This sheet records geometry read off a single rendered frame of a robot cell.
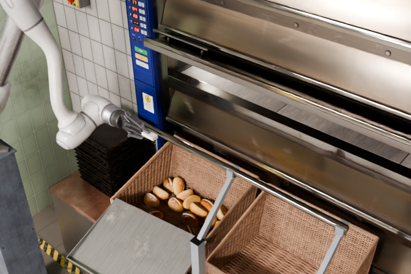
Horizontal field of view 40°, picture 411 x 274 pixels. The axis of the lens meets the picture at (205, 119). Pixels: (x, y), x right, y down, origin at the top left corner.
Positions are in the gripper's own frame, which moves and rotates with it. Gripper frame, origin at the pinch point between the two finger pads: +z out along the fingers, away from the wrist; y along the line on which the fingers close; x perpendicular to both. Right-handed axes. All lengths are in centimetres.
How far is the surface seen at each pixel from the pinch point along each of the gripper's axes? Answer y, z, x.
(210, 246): 52, 28, -5
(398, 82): -35, 82, -45
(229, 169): 2.6, 37.8, -6.1
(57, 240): 120, -91, 6
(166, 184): 56, -21, -26
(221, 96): 1.8, 1.7, -44.5
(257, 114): 2.3, 23.5, -43.6
